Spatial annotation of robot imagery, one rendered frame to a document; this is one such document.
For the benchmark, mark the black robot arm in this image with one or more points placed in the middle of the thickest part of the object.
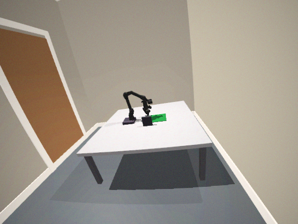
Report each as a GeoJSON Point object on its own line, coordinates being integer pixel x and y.
{"type": "Point", "coordinates": [145, 101]}

